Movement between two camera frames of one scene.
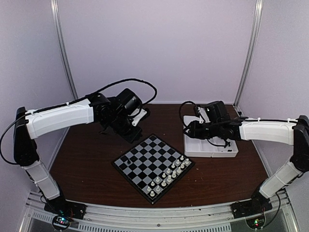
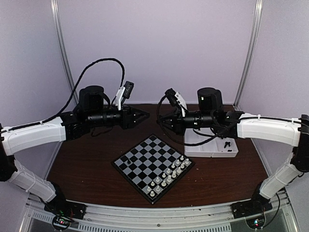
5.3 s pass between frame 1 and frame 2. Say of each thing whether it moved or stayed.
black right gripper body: moved
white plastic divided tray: stayed
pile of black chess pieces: stayed
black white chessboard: stayed
